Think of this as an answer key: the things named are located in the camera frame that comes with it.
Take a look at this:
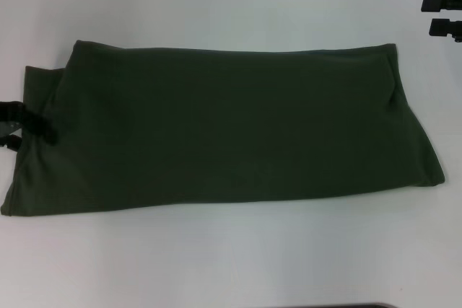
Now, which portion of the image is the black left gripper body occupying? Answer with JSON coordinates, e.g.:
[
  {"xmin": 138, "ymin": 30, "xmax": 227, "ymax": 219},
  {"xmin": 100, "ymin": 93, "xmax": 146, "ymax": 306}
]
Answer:
[{"xmin": 0, "ymin": 100, "xmax": 22, "ymax": 136}]

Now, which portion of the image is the dark green FREE t-shirt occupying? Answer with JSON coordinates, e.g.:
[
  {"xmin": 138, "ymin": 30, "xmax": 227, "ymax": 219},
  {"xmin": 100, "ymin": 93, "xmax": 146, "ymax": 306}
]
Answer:
[{"xmin": 0, "ymin": 39, "xmax": 448, "ymax": 219}]

